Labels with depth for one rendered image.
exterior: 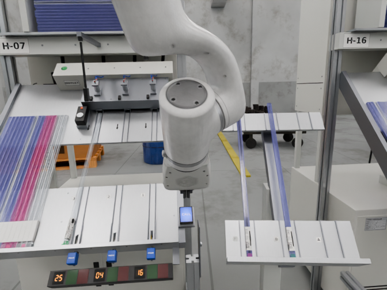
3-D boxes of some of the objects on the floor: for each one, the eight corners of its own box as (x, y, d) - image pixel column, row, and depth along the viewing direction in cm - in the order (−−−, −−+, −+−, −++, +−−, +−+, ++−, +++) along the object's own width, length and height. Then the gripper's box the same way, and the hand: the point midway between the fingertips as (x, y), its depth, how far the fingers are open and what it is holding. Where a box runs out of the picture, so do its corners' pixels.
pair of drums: (181, 147, 519) (179, 106, 501) (186, 163, 410) (184, 110, 393) (146, 149, 511) (143, 107, 494) (141, 166, 403) (138, 112, 386)
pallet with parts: (263, 115, 1047) (264, 102, 1036) (273, 119, 912) (274, 105, 902) (239, 115, 1047) (239, 103, 1036) (246, 119, 912) (246, 106, 902)
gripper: (222, 134, 53) (213, 178, 68) (148, 137, 52) (156, 180, 67) (227, 166, 49) (217, 205, 64) (146, 170, 48) (155, 208, 63)
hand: (186, 189), depth 64 cm, fingers closed
